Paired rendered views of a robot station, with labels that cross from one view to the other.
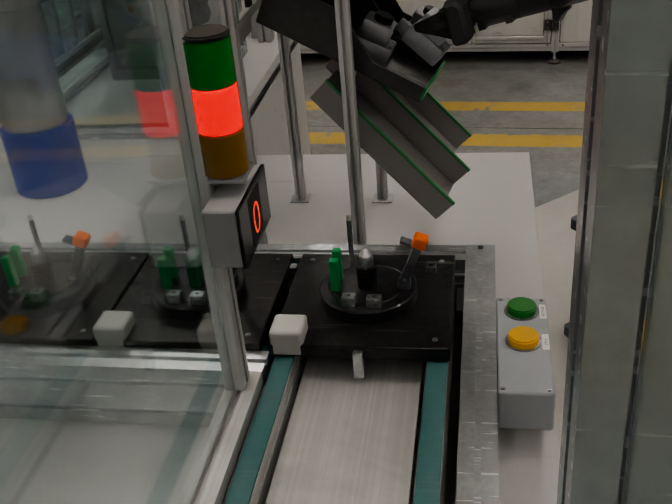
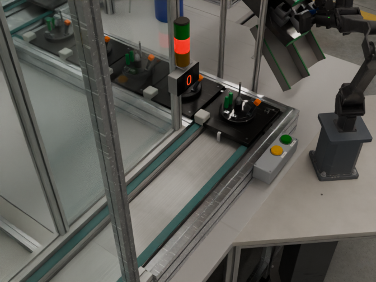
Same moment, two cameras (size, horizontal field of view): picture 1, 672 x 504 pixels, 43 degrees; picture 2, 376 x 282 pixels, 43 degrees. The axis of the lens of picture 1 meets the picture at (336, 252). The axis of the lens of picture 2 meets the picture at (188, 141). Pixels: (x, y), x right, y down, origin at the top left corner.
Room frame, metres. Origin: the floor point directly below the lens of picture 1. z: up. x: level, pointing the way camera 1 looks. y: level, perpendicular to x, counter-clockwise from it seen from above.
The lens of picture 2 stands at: (-0.30, -0.45, 2.14)
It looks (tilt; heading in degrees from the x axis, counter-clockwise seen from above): 44 degrees down; 25
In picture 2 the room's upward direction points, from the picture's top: straight up
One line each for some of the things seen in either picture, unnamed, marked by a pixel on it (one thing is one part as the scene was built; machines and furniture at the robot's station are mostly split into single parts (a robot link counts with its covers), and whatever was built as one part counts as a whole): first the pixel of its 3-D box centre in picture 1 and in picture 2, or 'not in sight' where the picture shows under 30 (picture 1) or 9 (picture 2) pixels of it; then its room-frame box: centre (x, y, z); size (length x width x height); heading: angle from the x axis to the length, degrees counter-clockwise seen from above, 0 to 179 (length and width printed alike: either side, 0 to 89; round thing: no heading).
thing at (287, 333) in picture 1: (288, 334); (202, 117); (0.95, 0.07, 0.97); 0.05 x 0.05 x 0.04; 79
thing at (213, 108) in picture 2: (369, 301); (237, 115); (1.03, -0.04, 0.96); 0.24 x 0.24 x 0.02; 79
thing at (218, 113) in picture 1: (216, 106); (182, 43); (0.86, 0.11, 1.33); 0.05 x 0.05 x 0.05
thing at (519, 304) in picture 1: (521, 310); (286, 140); (0.97, -0.25, 0.96); 0.04 x 0.04 x 0.02
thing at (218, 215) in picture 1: (222, 142); (182, 54); (0.86, 0.11, 1.29); 0.12 x 0.05 x 0.25; 169
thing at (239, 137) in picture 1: (223, 149); (182, 56); (0.86, 0.11, 1.28); 0.05 x 0.05 x 0.05
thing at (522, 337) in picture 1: (523, 340); (276, 150); (0.90, -0.24, 0.96); 0.04 x 0.04 x 0.02
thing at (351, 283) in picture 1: (368, 290); (238, 111); (1.03, -0.04, 0.98); 0.14 x 0.14 x 0.02
